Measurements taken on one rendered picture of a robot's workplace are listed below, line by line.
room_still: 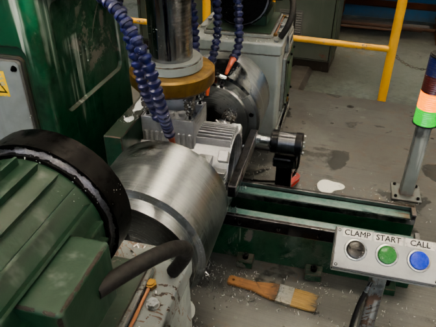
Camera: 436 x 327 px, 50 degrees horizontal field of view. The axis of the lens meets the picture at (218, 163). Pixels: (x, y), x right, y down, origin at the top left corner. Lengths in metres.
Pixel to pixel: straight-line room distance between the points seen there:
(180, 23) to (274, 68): 0.54
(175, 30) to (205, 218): 0.37
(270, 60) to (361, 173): 0.44
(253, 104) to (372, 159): 0.54
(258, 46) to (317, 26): 2.80
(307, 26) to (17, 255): 3.90
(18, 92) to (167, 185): 0.36
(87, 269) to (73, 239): 0.04
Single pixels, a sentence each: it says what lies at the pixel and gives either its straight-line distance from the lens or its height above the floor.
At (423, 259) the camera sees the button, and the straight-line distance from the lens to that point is 0.84.
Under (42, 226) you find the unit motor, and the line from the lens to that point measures 0.45.
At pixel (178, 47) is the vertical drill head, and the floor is 1.30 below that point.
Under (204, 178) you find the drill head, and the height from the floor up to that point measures 1.13.
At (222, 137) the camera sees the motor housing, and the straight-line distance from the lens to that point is 1.02.
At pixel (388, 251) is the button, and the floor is 1.07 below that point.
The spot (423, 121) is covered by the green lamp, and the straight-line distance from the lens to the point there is 1.31.
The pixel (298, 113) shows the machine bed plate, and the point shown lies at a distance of 1.80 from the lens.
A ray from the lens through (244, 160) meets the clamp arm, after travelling 1.07.
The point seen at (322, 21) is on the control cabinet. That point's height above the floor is 0.45.
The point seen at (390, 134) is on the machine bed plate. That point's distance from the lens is 1.74.
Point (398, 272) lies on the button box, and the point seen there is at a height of 1.05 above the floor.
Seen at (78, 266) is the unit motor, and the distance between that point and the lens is 0.44.
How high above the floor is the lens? 1.62
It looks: 33 degrees down
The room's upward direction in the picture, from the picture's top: straight up
